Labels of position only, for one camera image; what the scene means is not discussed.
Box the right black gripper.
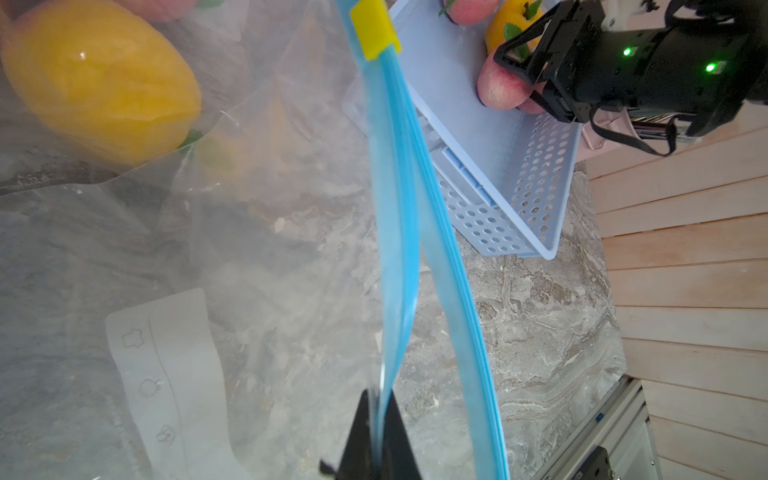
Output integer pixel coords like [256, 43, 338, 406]
[493, 1, 767, 137]

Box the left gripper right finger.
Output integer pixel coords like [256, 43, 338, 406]
[380, 393, 422, 480]

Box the lavender plastic basket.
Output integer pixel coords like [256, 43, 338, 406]
[389, 1, 581, 260]

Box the clear zip-top bag blue zipper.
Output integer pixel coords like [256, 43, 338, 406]
[1, 1, 353, 202]

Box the pink pen cup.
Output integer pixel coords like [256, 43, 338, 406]
[576, 110, 636, 162]

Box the pink peach basket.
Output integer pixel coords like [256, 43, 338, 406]
[477, 52, 544, 115]

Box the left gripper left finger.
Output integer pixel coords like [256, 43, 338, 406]
[318, 390, 380, 480]

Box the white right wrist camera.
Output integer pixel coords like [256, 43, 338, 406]
[600, 0, 669, 31]

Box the pink toy peach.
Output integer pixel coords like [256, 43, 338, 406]
[116, 0, 198, 23]

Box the yellow toy fruit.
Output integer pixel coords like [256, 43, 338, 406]
[1, 1, 202, 167]

